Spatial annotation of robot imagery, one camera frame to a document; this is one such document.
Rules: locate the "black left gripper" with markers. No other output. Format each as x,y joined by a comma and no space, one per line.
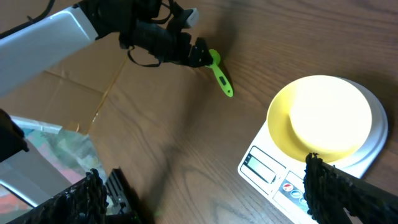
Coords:
165,45

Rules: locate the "brown cardboard panel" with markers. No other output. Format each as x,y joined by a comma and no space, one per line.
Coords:
71,92

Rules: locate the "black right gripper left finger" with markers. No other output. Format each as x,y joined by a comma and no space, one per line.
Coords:
83,202

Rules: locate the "green plastic measuring scoop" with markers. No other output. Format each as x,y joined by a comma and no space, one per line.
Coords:
219,75

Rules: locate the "colourful foil bag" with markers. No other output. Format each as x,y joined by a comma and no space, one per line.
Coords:
56,160

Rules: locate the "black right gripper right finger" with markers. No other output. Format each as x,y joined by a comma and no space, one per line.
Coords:
334,196

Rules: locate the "yellow plastic bowl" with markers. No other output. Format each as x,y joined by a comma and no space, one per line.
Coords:
319,114

